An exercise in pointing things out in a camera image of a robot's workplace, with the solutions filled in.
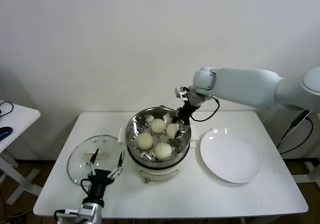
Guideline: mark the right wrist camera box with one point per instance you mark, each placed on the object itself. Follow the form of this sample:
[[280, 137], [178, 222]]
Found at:
[[180, 93]]

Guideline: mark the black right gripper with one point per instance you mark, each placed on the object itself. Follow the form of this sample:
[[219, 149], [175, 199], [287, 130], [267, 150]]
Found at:
[[187, 112]]

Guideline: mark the white desk with label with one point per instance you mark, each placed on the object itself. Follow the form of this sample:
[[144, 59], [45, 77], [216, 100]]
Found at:
[[312, 169]]

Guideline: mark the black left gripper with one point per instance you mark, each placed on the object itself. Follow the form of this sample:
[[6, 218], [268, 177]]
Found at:
[[100, 177]]

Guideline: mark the white side table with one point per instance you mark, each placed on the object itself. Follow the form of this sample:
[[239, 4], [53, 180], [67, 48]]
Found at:
[[20, 116]]

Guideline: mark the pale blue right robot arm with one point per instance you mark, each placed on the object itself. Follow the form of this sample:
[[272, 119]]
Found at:
[[245, 86]]

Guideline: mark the white steamed baozi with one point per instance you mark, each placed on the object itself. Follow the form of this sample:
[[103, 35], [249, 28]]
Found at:
[[145, 141], [163, 150], [158, 125], [172, 130]]

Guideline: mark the stainless steel steamer basket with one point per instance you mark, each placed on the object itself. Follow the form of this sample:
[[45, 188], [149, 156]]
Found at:
[[135, 123]]

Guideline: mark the blue computer mouse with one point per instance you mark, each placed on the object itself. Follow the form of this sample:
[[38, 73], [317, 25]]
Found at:
[[5, 132]]

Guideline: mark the white round plate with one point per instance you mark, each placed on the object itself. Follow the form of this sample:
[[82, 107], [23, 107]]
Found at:
[[230, 156]]

